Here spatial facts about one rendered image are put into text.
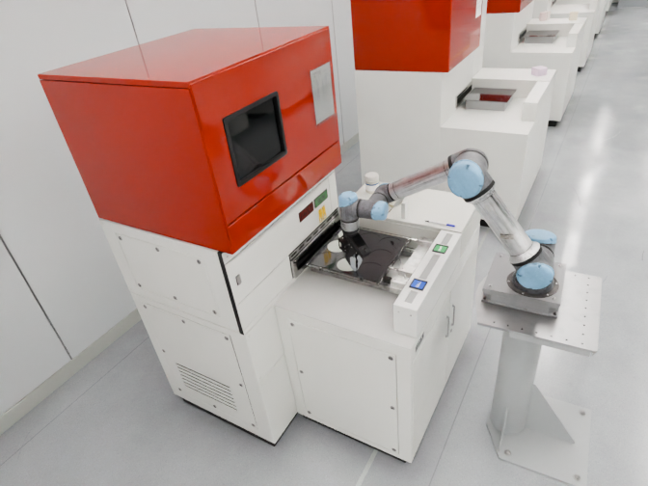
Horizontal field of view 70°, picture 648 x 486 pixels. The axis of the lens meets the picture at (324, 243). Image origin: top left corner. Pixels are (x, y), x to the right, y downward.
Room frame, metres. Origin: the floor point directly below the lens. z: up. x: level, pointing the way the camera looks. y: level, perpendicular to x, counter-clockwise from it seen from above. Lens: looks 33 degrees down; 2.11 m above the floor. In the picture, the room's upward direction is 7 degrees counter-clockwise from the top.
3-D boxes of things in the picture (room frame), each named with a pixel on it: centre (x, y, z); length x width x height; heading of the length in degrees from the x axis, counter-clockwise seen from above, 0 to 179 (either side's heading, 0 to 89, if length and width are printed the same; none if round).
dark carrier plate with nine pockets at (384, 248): (1.75, -0.15, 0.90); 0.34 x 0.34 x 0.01; 56
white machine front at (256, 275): (1.72, 0.14, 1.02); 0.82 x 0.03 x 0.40; 146
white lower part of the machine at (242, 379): (1.91, 0.42, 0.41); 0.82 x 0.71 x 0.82; 146
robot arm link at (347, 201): (1.61, -0.12, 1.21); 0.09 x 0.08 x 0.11; 62
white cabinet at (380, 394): (1.76, -0.28, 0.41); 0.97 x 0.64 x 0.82; 146
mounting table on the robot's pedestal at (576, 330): (1.38, -0.82, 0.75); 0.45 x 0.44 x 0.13; 58
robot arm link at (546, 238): (1.39, -0.80, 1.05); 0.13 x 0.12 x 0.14; 152
